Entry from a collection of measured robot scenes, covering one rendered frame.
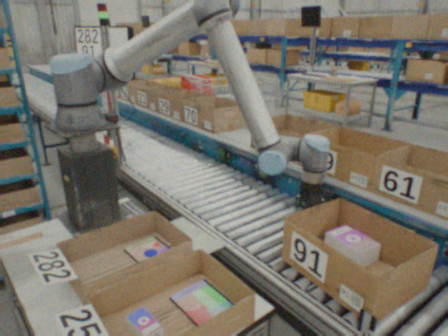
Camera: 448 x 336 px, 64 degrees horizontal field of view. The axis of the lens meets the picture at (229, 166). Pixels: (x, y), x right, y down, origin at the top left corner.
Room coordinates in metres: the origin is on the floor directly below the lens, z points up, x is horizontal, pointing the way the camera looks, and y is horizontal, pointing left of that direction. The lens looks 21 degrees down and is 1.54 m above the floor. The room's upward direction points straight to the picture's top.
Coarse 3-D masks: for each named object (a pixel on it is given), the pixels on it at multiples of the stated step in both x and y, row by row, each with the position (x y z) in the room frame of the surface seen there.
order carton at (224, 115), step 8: (216, 96) 2.77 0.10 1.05; (184, 104) 2.59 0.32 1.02; (192, 104) 2.50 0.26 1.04; (200, 104) 2.70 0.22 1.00; (208, 104) 2.75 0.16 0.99; (216, 104) 2.77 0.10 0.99; (224, 104) 2.69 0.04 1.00; (232, 104) 2.61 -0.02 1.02; (184, 112) 2.59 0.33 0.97; (200, 112) 2.42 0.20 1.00; (208, 112) 2.35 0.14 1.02; (216, 112) 2.32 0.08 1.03; (224, 112) 2.36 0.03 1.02; (232, 112) 2.40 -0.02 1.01; (240, 112) 2.44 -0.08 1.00; (184, 120) 2.60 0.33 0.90; (200, 120) 2.43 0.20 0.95; (208, 120) 2.35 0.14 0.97; (216, 120) 2.32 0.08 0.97; (224, 120) 2.36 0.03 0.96; (232, 120) 2.40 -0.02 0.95; (240, 120) 2.44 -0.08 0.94; (200, 128) 2.43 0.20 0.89; (216, 128) 2.32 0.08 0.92; (224, 128) 2.36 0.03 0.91; (232, 128) 2.40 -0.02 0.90; (240, 128) 2.44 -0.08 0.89
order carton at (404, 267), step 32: (288, 224) 1.09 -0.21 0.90; (320, 224) 1.22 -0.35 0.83; (352, 224) 1.21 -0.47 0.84; (384, 224) 1.10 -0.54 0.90; (288, 256) 1.09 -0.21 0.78; (384, 256) 1.08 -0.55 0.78; (416, 256) 0.99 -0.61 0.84; (320, 288) 0.95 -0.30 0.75; (352, 288) 0.85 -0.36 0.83; (384, 288) 0.81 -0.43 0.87; (416, 288) 0.90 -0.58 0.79
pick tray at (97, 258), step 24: (144, 216) 1.27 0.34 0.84; (72, 240) 1.09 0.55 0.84; (96, 240) 1.15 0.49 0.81; (120, 240) 1.20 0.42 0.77; (168, 240) 1.22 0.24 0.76; (72, 264) 1.07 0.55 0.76; (96, 264) 1.07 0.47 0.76; (120, 264) 1.07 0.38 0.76; (144, 264) 0.96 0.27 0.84; (96, 288) 0.87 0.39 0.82
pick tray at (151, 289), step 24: (168, 264) 0.96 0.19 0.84; (192, 264) 1.01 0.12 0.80; (216, 264) 0.96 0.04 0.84; (120, 288) 0.86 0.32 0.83; (144, 288) 0.90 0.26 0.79; (168, 288) 0.94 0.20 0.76; (216, 288) 0.94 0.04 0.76; (240, 288) 0.86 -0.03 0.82; (96, 312) 0.74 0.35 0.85; (120, 312) 0.84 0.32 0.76; (168, 312) 0.83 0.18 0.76; (240, 312) 0.78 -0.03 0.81
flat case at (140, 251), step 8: (144, 240) 1.20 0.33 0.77; (152, 240) 1.21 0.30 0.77; (160, 240) 1.21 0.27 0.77; (128, 248) 1.15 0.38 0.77; (136, 248) 1.15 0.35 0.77; (144, 248) 1.15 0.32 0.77; (152, 248) 1.15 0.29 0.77; (160, 248) 1.15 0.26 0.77; (168, 248) 1.15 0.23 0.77; (136, 256) 1.10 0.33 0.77; (144, 256) 1.10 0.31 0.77
